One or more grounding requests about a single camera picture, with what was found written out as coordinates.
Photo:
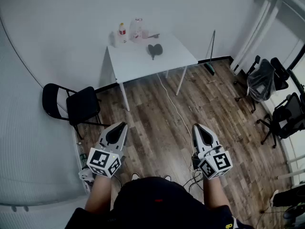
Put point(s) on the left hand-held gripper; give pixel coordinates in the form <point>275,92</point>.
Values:
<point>100,159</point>

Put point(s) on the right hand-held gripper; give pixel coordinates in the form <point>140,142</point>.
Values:
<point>219,162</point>

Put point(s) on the black glasses case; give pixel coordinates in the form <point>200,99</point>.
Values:
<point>155,49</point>

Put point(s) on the person's left forearm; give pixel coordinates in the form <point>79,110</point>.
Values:
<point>100,194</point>

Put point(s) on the person's right forearm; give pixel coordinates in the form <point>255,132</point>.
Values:
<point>215,194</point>

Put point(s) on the white table leg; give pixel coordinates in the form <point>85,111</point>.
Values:
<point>166,74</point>
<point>181,81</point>
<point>124,96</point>

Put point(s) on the person's left shoe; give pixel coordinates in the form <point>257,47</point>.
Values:
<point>135,176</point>

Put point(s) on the person's shoe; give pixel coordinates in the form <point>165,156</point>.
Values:
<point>167,177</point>
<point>135,176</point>

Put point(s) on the black folding chair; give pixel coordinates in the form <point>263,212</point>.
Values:
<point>83,104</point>

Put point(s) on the person's right shoe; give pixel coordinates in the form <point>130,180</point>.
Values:
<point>167,177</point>

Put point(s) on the broom with green head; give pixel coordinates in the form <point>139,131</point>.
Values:
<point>210,68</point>

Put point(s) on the clear plastic chair cover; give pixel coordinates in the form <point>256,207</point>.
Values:
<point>261,82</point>

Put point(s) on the person's black shirt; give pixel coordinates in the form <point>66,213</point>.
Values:
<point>155,211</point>

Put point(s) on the black mesh office chair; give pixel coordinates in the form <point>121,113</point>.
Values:
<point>288,118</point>

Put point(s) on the white metal rack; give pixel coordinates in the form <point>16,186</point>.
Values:
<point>295,159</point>

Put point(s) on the white plastic bottle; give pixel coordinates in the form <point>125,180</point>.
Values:
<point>114,39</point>

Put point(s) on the red label plastic bottle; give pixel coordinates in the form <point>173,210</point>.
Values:
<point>122,33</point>

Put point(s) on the pink cup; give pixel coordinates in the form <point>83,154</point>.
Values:
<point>145,34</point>

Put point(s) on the grey tool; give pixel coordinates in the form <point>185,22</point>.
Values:
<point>153,35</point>

